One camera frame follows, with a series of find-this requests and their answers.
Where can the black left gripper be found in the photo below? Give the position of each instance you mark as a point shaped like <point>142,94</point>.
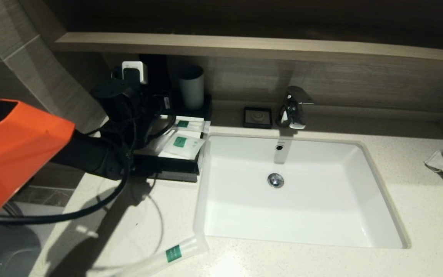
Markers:
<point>158,111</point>

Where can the dark metal cup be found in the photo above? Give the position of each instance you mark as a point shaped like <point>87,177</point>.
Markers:
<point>154,73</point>

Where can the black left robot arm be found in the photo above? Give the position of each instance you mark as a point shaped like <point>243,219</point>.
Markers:
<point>14,146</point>

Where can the black amenity tray with packets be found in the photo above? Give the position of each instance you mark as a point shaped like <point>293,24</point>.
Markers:
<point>175,169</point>

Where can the long clear packet green label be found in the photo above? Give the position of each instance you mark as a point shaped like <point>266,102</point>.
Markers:
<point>175,252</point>
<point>190,124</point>

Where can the white cup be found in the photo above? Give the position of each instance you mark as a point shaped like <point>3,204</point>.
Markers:
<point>191,92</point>

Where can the flat small packet green label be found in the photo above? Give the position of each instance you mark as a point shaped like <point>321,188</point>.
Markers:
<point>183,148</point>

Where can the black square soap dish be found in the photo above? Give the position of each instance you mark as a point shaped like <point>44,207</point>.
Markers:
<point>257,117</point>

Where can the chrome sink drain plug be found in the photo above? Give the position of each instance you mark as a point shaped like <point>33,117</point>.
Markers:
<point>275,180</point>

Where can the chrome sink faucet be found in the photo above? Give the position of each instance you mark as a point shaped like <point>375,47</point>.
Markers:
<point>294,111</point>

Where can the white ceramic sink basin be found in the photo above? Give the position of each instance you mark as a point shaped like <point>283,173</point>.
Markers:
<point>302,215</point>

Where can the white bathtub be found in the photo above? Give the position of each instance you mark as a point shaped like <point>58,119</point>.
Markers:
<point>33,238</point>

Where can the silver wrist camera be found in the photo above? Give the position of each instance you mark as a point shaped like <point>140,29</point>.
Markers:
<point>135,71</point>

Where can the wooden wall shelf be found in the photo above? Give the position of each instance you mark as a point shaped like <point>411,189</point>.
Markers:
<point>244,46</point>

